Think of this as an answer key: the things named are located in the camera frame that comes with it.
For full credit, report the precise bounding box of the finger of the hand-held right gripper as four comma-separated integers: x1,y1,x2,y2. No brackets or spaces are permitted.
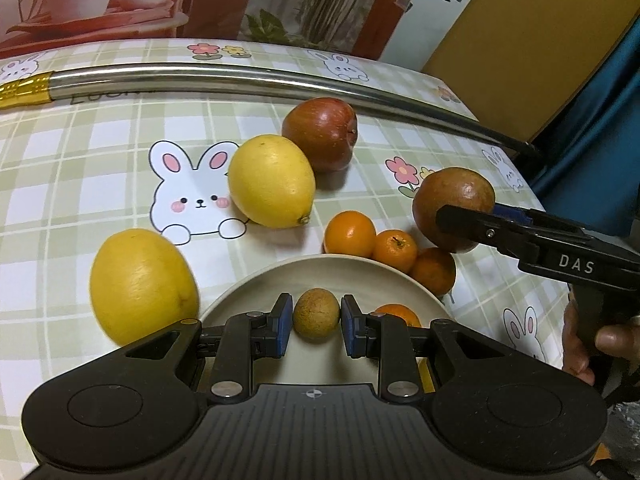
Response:
436,203,527,262
492,202,592,239

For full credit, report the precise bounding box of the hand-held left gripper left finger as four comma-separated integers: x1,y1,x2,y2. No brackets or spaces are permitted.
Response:
125,292,296,406

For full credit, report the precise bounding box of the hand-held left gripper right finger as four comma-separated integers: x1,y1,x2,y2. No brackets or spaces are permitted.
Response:
340,295,506,405

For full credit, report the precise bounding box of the small tan round fruit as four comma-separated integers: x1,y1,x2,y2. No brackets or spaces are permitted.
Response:
292,287,342,344

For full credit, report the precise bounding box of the brown round fruit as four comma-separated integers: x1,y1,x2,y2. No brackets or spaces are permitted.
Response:
412,166,496,255

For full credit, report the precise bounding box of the beige round plate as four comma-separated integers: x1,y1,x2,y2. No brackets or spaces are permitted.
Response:
197,255,454,396

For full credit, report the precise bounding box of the person's right hand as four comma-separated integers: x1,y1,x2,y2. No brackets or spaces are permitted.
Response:
561,302,640,387

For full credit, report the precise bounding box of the orange mandarin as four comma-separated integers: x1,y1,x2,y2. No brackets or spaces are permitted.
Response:
372,303,424,330
372,229,419,276
410,246,457,297
323,210,377,260

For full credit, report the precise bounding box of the blue curtain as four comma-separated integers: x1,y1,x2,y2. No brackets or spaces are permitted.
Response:
529,35,640,242

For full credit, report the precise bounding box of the small yellow lemon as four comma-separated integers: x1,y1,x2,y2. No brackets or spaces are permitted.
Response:
227,134,317,229

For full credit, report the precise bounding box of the large yellow lemon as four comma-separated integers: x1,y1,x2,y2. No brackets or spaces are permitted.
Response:
89,228,201,347

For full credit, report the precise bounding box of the wooden board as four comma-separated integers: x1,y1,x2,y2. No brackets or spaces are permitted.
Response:
420,0,640,144

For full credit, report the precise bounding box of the red apple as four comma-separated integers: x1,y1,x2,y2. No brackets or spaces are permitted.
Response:
281,97,359,174

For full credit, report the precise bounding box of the checked rabbit print tablecloth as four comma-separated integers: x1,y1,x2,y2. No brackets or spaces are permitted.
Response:
0,37,582,461

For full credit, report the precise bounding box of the metal rod with gold end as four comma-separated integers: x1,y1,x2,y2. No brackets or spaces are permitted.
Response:
0,63,539,157

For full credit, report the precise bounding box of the printed room scene wall poster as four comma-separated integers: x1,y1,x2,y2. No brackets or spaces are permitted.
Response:
0,0,442,61

